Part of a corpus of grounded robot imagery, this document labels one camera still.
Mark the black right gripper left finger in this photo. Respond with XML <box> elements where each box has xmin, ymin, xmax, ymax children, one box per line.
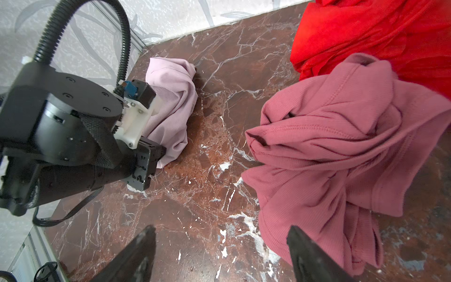
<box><xmin>92</xmin><ymin>225</ymin><xmax>156</xmax><ymax>282</ymax></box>

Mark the dark pink cloth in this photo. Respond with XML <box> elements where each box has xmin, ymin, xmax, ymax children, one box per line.
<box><xmin>241</xmin><ymin>54</ymin><xmax>451</xmax><ymax>276</ymax></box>

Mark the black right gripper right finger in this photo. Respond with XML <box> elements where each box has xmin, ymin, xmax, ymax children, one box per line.
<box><xmin>287</xmin><ymin>226</ymin><xmax>354</xmax><ymax>282</ymax></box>

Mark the red cloth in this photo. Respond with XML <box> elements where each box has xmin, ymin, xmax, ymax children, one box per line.
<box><xmin>290</xmin><ymin>1</ymin><xmax>451</xmax><ymax>97</ymax></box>

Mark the light pink cloth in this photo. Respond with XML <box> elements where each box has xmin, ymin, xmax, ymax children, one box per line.
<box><xmin>143</xmin><ymin>57</ymin><xmax>198</xmax><ymax>169</ymax></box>

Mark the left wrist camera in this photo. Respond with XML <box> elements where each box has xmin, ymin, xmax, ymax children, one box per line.
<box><xmin>112</xmin><ymin>79</ymin><xmax>157</xmax><ymax>149</ymax></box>

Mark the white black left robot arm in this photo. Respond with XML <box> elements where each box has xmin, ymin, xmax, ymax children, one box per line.
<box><xmin>1</xmin><ymin>62</ymin><xmax>166</xmax><ymax>216</ymax></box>

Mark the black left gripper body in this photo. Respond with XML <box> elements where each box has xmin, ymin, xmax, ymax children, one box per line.
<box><xmin>123</xmin><ymin>137</ymin><xmax>166</xmax><ymax>192</ymax></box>

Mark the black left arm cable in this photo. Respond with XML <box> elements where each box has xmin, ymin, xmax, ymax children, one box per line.
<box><xmin>33</xmin><ymin>0</ymin><xmax>132</xmax><ymax>98</ymax></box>

